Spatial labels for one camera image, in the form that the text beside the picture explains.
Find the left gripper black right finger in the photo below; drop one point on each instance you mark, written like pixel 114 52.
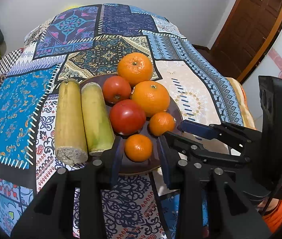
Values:
pixel 229 196

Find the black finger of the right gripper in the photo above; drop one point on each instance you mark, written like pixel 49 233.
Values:
pixel 232 135
pixel 194 150

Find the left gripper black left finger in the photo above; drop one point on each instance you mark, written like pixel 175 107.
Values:
pixel 50 214

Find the small mandarin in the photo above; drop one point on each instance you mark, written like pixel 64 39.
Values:
pixel 138 148
pixel 160 123

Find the large orange front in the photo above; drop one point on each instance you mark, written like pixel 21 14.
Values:
pixel 151 96

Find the large orange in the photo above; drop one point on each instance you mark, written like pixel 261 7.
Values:
pixel 135 68
pixel 151 96

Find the red tomato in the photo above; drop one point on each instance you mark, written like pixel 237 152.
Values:
pixel 116 89
pixel 127 117

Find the person's hand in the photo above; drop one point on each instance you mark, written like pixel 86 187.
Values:
pixel 273 215

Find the orange yellow blanket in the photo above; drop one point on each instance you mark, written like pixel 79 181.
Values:
pixel 248 120

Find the patchwork patterned bedspread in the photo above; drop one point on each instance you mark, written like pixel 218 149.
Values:
pixel 42 85

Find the brown wooden door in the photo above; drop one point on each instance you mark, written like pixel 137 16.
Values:
pixel 247 33

